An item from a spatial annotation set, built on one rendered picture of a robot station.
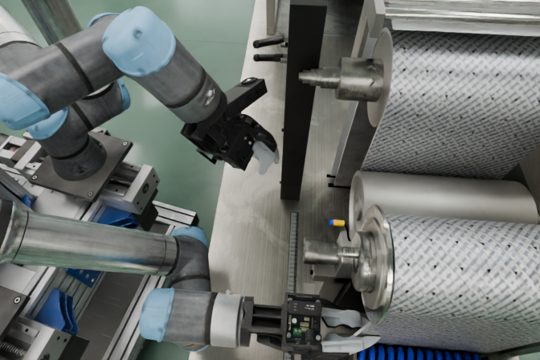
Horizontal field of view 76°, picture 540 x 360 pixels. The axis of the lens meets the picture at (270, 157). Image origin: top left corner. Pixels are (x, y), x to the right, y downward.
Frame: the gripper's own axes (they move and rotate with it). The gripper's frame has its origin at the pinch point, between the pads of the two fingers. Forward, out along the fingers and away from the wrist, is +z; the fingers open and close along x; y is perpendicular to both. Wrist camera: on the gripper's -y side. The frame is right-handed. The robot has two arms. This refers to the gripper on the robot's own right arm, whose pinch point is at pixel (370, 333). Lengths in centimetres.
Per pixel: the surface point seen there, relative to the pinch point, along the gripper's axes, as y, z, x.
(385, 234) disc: 22.9, -3.0, 6.8
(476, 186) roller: 14.1, 14.7, 19.9
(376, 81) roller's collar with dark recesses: 26.4, -2.8, 28.5
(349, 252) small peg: 18.6, -6.3, 6.0
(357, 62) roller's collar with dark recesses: 27.6, -5.5, 31.1
